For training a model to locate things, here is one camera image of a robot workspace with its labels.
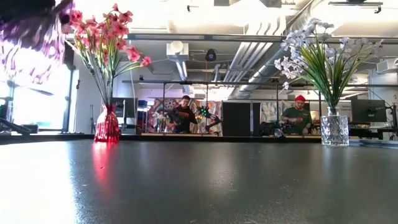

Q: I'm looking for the purple glass vase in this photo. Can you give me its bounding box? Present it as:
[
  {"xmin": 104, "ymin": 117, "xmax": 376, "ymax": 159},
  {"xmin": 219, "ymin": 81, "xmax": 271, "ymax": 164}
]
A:
[{"xmin": 0, "ymin": 0, "xmax": 75, "ymax": 85}]

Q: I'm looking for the pink artificial flower bunch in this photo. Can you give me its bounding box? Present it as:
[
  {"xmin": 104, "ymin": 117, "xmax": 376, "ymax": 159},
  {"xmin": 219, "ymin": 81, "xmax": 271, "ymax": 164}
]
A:
[
  {"xmin": 107, "ymin": 45, "xmax": 152, "ymax": 106},
  {"xmin": 67, "ymin": 2, "xmax": 137, "ymax": 108}
]

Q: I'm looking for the clear faceted glass vase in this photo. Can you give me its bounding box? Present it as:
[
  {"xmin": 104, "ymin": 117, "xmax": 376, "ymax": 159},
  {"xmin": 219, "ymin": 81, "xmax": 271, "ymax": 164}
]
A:
[{"xmin": 320, "ymin": 106, "xmax": 350, "ymax": 147}]

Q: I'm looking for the red ribbed glass vase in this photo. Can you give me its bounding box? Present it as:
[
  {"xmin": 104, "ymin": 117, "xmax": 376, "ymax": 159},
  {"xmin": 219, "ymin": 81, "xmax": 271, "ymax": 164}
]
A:
[{"xmin": 94, "ymin": 104, "xmax": 121, "ymax": 144}]

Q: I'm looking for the white ventilation box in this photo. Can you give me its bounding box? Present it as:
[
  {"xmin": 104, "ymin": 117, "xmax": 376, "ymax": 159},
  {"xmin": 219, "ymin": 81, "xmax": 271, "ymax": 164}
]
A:
[{"xmin": 166, "ymin": 41, "xmax": 190, "ymax": 62}]

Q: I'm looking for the person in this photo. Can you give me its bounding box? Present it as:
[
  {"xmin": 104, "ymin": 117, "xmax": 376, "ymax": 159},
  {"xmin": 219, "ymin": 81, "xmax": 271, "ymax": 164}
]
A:
[
  {"xmin": 280, "ymin": 95, "xmax": 313, "ymax": 136},
  {"xmin": 172, "ymin": 95, "xmax": 199, "ymax": 134}
]

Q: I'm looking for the grey overhead rig crossbar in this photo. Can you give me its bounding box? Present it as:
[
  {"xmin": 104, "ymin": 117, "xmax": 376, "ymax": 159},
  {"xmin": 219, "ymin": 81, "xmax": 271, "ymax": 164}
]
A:
[{"xmin": 126, "ymin": 33, "xmax": 398, "ymax": 44}]

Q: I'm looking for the black computer monitor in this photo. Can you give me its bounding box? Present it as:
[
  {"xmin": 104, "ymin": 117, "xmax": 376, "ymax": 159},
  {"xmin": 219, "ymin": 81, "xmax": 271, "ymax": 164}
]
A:
[{"xmin": 351, "ymin": 99, "xmax": 388, "ymax": 124}]

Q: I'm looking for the colourful patterned wall hanging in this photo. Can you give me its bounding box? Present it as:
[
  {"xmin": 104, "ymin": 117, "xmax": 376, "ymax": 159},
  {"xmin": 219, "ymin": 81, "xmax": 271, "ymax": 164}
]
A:
[{"xmin": 147, "ymin": 98, "xmax": 223, "ymax": 136}]

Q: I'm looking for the black aluminium table frame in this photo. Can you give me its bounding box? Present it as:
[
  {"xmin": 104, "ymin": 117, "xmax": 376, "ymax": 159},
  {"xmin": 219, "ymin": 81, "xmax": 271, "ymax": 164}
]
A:
[{"xmin": 0, "ymin": 132, "xmax": 398, "ymax": 149}]

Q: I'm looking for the silver ventilation duct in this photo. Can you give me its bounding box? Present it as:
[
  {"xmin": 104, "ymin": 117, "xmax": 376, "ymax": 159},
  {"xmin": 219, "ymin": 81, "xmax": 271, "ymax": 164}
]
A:
[{"xmin": 231, "ymin": 46, "xmax": 292, "ymax": 100}]

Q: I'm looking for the white wall air unit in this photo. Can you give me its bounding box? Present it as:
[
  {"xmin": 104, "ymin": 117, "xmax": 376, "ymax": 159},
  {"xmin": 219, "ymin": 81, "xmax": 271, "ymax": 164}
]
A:
[{"xmin": 376, "ymin": 57, "xmax": 398, "ymax": 75}]

